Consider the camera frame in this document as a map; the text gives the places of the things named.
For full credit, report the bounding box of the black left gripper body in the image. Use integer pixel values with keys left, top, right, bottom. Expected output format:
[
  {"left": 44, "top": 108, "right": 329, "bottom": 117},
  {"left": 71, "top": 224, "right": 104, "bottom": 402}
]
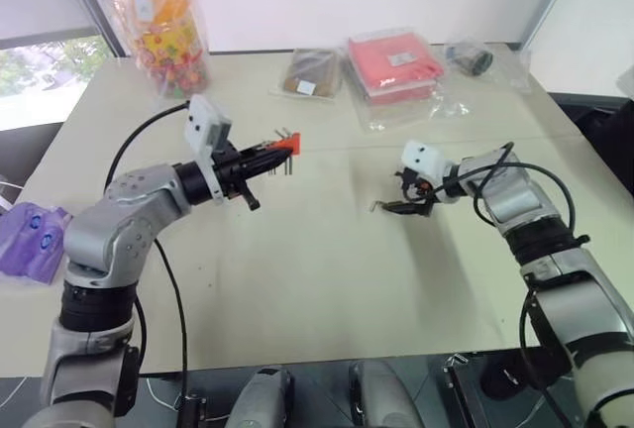
[{"left": 212, "top": 146, "right": 263, "bottom": 212}]

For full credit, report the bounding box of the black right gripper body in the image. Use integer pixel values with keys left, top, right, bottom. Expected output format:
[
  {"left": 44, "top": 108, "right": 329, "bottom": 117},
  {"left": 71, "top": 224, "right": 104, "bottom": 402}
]
[{"left": 394, "top": 165, "right": 438, "bottom": 202}]

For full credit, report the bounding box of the orange hex key holder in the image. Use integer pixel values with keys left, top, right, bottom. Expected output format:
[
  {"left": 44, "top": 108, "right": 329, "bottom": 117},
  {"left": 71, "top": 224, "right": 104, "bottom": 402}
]
[{"left": 274, "top": 133, "right": 302, "bottom": 157}]

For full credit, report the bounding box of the brown item in plastic bag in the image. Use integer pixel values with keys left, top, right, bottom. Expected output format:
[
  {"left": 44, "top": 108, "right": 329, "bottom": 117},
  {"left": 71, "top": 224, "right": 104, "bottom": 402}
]
[{"left": 269, "top": 47, "right": 346, "bottom": 101}]

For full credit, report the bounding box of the red cloth in plastic bag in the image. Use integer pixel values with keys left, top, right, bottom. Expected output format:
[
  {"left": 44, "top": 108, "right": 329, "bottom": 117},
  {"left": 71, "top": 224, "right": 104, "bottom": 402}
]
[{"left": 344, "top": 27, "right": 470, "bottom": 133}]

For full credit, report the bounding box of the black object in plastic bag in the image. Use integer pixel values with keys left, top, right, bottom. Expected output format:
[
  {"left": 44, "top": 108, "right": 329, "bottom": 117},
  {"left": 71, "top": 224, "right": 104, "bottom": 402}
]
[{"left": 443, "top": 40, "right": 534, "bottom": 95}]

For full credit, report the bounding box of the bag of colourful toys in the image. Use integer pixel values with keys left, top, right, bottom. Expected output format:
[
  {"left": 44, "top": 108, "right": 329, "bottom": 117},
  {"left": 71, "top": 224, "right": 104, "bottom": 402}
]
[{"left": 102, "top": 0, "right": 214, "bottom": 101}]

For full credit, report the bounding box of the grey rounded shape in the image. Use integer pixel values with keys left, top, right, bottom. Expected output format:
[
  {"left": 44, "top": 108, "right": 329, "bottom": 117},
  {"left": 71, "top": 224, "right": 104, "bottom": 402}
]
[
  {"left": 348, "top": 361, "right": 426, "bottom": 428},
  {"left": 228, "top": 364, "right": 294, "bottom": 428}
]

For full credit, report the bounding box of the black box with metal latch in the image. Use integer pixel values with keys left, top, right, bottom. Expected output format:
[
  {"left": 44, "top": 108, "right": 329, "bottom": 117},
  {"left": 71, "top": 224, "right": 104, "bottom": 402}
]
[{"left": 442, "top": 347, "right": 588, "bottom": 428}]

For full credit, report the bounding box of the purple plastic packaging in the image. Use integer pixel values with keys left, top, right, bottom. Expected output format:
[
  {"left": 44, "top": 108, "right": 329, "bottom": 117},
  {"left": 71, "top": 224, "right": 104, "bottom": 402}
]
[{"left": 0, "top": 201, "right": 74, "bottom": 286}]

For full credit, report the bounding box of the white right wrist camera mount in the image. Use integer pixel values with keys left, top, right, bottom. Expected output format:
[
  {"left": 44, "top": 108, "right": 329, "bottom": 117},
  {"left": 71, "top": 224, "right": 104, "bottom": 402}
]
[{"left": 400, "top": 139, "right": 455, "bottom": 187}]

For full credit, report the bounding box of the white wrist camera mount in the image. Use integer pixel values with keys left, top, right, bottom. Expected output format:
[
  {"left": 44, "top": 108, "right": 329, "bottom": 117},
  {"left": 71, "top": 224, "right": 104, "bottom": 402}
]
[
  {"left": 400, "top": 139, "right": 455, "bottom": 187},
  {"left": 182, "top": 94, "right": 234, "bottom": 201}
]

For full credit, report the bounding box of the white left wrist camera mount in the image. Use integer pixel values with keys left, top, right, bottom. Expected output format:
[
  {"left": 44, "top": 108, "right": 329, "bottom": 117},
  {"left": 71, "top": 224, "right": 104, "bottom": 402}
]
[{"left": 182, "top": 94, "right": 234, "bottom": 201}]

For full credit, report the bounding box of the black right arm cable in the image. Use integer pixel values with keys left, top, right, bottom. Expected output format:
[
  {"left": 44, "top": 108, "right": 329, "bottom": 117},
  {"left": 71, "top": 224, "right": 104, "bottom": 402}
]
[{"left": 430, "top": 140, "right": 591, "bottom": 251}]

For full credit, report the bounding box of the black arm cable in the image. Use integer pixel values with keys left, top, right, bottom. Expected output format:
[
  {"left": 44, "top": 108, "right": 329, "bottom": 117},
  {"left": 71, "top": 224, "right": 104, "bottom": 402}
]
[
  {"left": 103, "top": 103, "right": 207, "bottom": 428},
  {"left": 430, "top": 140, "right": 591, "bottom": 251}
]

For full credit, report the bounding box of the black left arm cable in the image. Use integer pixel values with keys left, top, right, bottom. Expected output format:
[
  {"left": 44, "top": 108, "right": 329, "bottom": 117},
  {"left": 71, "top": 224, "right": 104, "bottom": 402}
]
[{"left": 103, "top": 103, "right": 207, "bottom": 428}]

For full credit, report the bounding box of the thin white cable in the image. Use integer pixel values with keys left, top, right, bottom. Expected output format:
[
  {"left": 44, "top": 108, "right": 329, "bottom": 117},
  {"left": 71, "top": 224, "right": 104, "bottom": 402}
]
[{"left": 143, "top": 375, "right": 234, "bottom": 422}]

